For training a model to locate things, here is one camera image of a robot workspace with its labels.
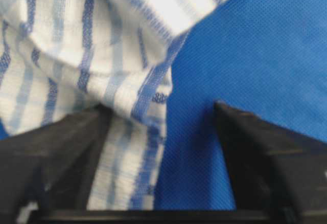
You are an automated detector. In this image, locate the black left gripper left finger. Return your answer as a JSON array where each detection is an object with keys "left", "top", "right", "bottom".
[{"left": 1, "top": 105, "right": 112, "bottom": 216}]

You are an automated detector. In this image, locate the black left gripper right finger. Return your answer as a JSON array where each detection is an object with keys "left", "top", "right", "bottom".
[{"left": 214, "top": 102, "right": 326, "bottom": 216}]

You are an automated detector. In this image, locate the white blue striped towel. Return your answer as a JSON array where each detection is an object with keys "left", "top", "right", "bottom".
[{"left": 1, "top": 0, "right": 227, "bottom": 210}]

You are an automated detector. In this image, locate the blue table cloth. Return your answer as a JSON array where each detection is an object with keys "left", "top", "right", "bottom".
[{"left": 0, "top": 0, "right": 327, "bottom": 211}]

